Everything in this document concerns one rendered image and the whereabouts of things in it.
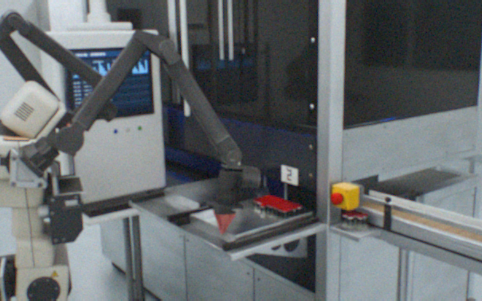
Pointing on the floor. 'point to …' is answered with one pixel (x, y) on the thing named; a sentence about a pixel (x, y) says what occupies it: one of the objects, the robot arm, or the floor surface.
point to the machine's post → (329, 144)
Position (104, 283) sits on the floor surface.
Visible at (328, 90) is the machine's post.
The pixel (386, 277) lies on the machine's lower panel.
